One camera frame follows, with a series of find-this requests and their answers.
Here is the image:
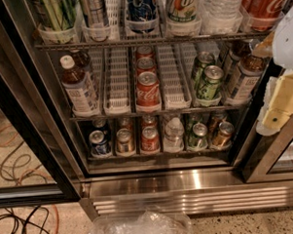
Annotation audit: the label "clear water bottle top shelf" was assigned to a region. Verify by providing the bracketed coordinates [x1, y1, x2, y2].
[202, 0, 241, 20]

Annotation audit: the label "blue can bottom shelf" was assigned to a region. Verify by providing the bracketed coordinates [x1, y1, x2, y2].
[89, 130, 111, 155]

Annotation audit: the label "blue bottle top shelf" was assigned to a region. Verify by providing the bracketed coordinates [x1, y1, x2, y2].
[127, 0, 157, 21]

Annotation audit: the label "left glass fridge door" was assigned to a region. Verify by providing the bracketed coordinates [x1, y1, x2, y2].
[0, 0, 82, 208]

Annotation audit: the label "left rear tea bottle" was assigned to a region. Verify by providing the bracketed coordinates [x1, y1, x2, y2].
[70, 50, 97, 90]

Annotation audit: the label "water bottle bottom shelf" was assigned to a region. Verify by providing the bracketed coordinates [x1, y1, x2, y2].
[163, 118, 184, 153]

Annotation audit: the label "steel fridge base grille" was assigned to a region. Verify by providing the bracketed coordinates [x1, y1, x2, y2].
[79, 169, 293, 219]

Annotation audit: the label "silver can top shelf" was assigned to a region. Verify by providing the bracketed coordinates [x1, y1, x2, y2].
[79, 0, 109, 28]

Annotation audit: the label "green can bottom shelf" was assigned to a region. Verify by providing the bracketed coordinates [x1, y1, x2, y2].
[188, 123, 208, 150]

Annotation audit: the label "green can shelf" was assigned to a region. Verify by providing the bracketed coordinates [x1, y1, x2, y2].
[196, 65, 224, 100]
[188, 123, 208, 150]
[191, 51, 215, 89]

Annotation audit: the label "gold can bottom shelf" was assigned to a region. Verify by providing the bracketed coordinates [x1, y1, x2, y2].
[116, 129, 134, 154]

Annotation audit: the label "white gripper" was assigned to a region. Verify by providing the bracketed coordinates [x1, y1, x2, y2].
[252, 6, 293, 137]

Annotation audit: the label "left front tea bottle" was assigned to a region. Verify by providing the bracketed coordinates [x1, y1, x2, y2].
[60, 55, 97, 117]

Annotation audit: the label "red can bottom shelf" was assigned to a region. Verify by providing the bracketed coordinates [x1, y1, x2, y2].
[141, 127, 160, 152]

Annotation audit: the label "orange can bottom shelf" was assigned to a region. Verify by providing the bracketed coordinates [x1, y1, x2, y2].
[212, 121, 235, 147]

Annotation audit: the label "red cola can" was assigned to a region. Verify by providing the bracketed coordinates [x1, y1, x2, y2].
[136, 72, 160, 106]
[136, 58, 156, 74]
[135, 46, 155, 59]

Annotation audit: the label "green bottle top shelf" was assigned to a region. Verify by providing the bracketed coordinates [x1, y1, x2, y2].
[30, 0, 77, 31]

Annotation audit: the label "tea bottle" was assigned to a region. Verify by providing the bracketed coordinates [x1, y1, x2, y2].
[60, 55, 97, 117]
[226, 54, 266, 100]
[70, 50, 97, 90]
[222, 39, 252, 78]

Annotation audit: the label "empty white glide tray right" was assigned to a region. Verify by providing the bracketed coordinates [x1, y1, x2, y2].
[157, 45, 192, 110]

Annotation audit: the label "front red cola can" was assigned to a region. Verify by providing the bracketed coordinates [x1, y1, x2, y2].
[136, 72, 160, 106]

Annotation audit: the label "red cola bottle top shelf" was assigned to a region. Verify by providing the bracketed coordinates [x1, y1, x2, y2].
[241, 0, 286, 32]

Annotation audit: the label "right front tea bottle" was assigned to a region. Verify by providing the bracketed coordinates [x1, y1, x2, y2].
[226, 54, 266, 100]

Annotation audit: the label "glass fridge door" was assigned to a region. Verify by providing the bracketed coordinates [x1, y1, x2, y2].
[0, 0, 82, 208]
[233, 62, 293, 184]

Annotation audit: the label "clear plastic bin with bag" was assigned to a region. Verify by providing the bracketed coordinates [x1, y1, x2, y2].
[89, 211, 194, 234]

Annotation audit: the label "black floor cables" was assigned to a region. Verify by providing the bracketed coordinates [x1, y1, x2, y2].
[0, 204, 60, 234]

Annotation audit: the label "right rear tea bottle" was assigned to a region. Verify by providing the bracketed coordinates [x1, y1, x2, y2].
[222, 39, 252, 78]

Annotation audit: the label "white green soda bottle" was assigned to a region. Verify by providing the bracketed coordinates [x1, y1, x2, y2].
[166, 0, 199, 23]

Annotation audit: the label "right glass fridge door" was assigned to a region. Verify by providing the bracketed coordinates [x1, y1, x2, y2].
[233, 62, 293, 184]

